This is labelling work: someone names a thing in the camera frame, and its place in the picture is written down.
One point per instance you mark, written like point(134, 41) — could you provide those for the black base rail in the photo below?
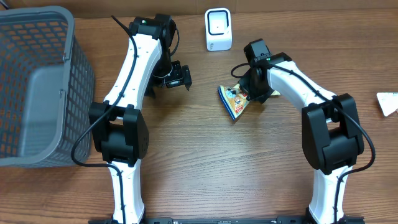
point(277, 220)

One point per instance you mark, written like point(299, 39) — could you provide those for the white tube with gold cap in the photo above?
point(388, 102)

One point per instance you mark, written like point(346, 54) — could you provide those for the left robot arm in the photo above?
point(119, 131)

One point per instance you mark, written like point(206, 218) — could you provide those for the white barcode scanner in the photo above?
point(218, 29)

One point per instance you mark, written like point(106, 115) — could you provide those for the yellow white snack bag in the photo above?
point(233, 99)

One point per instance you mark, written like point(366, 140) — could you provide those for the grey plastic shopping basket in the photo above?
point(47, 87)

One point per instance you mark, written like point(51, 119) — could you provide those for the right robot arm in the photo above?
point(331, 140)

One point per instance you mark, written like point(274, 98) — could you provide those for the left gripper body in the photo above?
point(177, 76)

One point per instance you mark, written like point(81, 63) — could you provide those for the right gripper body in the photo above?
point(257, 88)

